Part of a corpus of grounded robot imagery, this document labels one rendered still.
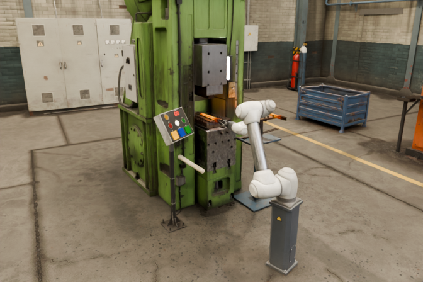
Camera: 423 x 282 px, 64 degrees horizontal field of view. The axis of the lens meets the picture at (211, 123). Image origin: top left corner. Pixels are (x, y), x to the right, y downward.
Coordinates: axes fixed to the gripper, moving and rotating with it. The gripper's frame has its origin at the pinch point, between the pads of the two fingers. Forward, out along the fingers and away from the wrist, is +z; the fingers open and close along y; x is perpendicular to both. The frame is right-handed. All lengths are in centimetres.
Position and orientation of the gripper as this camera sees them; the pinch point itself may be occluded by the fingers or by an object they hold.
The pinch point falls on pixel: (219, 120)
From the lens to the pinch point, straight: 351.7
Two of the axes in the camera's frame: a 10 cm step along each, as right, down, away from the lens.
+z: -5.6, -2.5, 7.9
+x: 0.1, -9.6, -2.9
